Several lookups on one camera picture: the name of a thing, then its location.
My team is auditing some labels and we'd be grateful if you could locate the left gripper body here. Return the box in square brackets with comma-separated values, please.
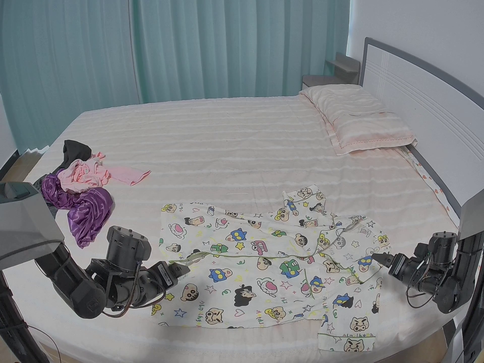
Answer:
[150, 261, 182, 293]

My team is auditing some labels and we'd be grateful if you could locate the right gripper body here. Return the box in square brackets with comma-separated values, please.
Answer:
[389, 253, 416, 282]

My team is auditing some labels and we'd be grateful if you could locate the white printed pyjama top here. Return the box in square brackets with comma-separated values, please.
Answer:
[150, 184, 394, 352]

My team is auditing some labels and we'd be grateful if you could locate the bed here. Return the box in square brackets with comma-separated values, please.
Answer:
[23, 36, 484, 354]

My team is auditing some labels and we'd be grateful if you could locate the purple garment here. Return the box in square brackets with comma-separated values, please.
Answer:
[41, 173, 114, 249]

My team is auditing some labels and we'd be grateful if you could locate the pink garment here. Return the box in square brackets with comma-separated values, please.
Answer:
[57, 152, 152, 195]

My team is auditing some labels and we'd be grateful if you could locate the pale pink pillow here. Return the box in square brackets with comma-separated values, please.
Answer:
[299, 85, 418, 156]

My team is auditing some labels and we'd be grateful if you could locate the black garment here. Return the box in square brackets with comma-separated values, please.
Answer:
[57, 139, 93, 173]

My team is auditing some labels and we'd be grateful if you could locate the grey bedside table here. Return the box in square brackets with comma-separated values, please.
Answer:
[302, 51, 360, 88]

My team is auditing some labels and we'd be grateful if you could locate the blue-green curtain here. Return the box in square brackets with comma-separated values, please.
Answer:
[0, 0, 143, 156]
[132, 0, 354, 105]

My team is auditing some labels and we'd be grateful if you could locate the black cable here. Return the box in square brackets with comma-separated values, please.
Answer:
[99, 278, 167, 317]
[406, 280, 437, 310]
[21, 324, 65, 363]

